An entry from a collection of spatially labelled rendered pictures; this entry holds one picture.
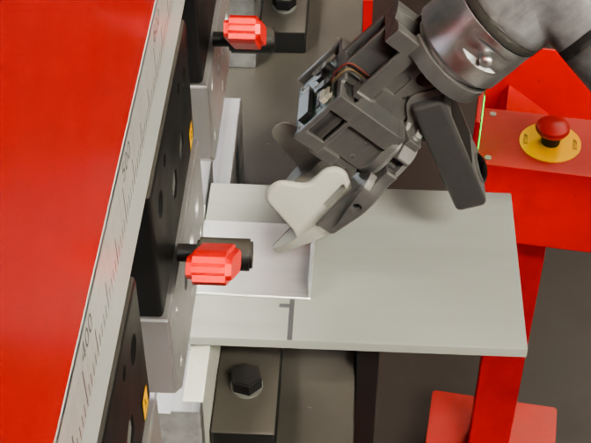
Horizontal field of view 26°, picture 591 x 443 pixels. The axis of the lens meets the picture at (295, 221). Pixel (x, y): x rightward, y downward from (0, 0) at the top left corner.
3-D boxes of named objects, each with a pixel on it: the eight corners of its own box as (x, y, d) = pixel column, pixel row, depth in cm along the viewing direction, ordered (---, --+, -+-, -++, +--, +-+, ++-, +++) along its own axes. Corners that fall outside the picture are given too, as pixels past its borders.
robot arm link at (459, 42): (530, 12, 92) (541, 82, 86) (485, 51, 95) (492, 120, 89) (456, -48, 89) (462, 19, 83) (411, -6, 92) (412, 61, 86)
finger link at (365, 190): (309, 200, 99) (383, 120, 96) (326, 212, 100) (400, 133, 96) (316, 233, 95) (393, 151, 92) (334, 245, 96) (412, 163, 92)
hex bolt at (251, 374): (261, 399, 107) (261, 387, 106) (229, 398, 107) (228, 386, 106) (264, 374, 109) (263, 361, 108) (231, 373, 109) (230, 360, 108)
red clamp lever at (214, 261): (239, 252, 61) (253, 237, 71) (154, 249, 61) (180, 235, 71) (238, 289, 61) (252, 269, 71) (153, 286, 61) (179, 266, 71)
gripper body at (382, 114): (292, 81, 98) (400, -19, 91) (375, 140, 101) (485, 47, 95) (286, 146, 92) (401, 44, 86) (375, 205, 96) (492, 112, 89)
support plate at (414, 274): (526, 358, 99) (528, 349, 99) (189, 344, 100) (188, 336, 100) (509, 200, 112) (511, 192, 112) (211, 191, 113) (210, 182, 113)
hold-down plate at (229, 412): (275, 457, 107) (275, 435, 104) (211, 454, 107) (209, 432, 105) (294, 211, 128) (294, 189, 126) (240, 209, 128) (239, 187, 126)
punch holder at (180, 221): (178, 413, 72) (156, 199, 61) (29, 407, 73) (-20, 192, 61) (205, 229, 83) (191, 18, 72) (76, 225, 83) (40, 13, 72)
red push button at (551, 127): (565, 159, 149) (570, 135, 147) (531, 155, 150) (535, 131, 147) (566, 137, 152) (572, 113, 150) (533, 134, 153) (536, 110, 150)
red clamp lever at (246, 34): (266, 13, 76) (275, 28, 85) (198, 11, 76) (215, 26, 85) (266, 44, 76) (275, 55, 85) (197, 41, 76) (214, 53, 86)
